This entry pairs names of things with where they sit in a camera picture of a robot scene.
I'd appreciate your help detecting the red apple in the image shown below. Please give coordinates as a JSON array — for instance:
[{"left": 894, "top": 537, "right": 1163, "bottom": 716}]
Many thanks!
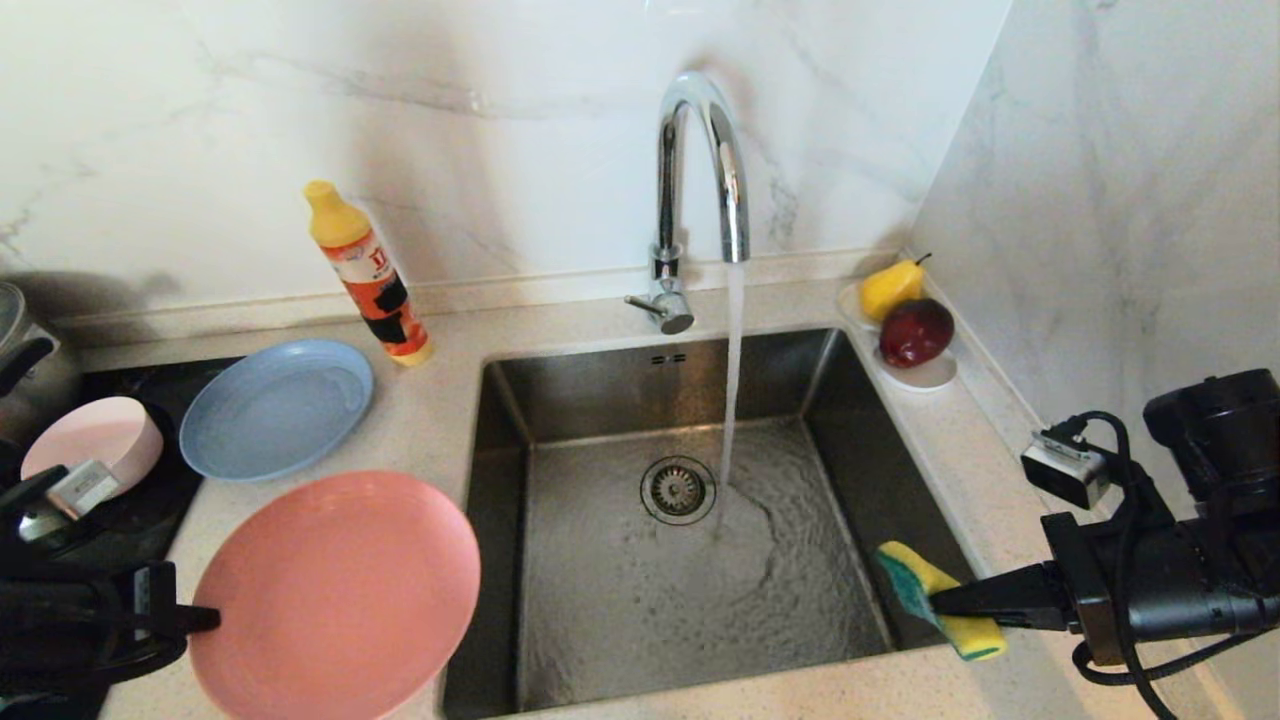
[{"left": 879, "top": 297, "right": 956, "bottom": 368}]

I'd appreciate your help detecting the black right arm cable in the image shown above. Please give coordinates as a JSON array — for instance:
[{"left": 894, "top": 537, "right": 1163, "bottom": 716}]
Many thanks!
[{"left": 1045, "top": 410, "right": 1280, "bottom": 720}]

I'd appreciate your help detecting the chrome gooseneck faucet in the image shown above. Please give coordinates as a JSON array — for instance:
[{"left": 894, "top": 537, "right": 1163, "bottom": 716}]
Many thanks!
[{"left": 626, "top": 70, "right": 751, "bottom": 335}]

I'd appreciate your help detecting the yellow pear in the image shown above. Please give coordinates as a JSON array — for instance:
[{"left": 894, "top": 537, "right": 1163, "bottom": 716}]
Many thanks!
[{"left": 861, "top": 254, "right": 933, "bottom": 323}]

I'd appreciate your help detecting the metal sink drain strainer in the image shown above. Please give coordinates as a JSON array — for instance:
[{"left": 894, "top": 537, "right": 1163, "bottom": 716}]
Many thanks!
[{"left": 640, "top": 457, "right": 717, "bottom": 527}]

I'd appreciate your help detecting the stainless steel sink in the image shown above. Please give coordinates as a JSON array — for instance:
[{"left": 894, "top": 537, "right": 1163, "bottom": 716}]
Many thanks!
[{"left": 441, "top": 326, "right": 1005, "bottom": 719}]

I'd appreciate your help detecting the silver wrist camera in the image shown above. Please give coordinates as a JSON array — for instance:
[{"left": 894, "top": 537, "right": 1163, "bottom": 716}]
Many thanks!
[
  {"left": 45, "top": 460, "right": 123, "bottom": 519},
  {"left": 1021, "top": 428, "right": 1113, "bottom": 511}
]

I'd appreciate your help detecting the black induction cooktop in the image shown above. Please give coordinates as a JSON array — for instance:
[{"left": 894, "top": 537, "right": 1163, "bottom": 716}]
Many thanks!
[{"left": 0, "top": 355, "right": 246, "bottom": 720}]

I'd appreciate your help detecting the pink plate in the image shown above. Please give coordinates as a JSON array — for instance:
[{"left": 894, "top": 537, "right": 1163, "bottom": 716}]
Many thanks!
[{"left": 188, "top": 471, "right": 482, "bottom": 720}]

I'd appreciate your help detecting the orange dish soap bottle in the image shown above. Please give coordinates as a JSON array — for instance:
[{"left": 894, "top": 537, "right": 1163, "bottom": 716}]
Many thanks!
[{"left": 303, "top": 180, "right": 436, "bottom": 367}]

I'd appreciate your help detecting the yellow green sponge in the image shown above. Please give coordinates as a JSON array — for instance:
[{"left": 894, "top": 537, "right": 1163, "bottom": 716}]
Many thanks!
[{"left": 875, "top": 541, "right": 1007, "bottom": 662}]

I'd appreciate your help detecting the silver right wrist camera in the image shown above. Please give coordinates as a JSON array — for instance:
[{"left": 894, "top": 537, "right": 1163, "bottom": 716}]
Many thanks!
[{"left": 1021, "top": 428, "right": 1113, "bottom": 511}]

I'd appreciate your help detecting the white fruit dish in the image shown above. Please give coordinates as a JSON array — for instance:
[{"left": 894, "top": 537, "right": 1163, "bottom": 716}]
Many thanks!
[{"left": 838, "top": 280, "right": 960, "bottom": 392}]

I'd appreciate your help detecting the pink bowl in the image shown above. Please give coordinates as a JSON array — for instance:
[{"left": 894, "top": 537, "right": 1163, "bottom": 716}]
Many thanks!
[{"left": 20, "top": 397, "right": 164, "bottom": 496}]

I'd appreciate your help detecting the steel pot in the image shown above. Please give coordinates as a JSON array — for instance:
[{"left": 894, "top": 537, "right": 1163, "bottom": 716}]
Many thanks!
[{"left": 0, "top": 283, "right": 81, "bottom": 446}]

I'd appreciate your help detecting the blue grey plate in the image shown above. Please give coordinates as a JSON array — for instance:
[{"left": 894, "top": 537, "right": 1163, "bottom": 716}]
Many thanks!
[{"left": 179, "top": 339, "right": 376, "bottom": 483}]

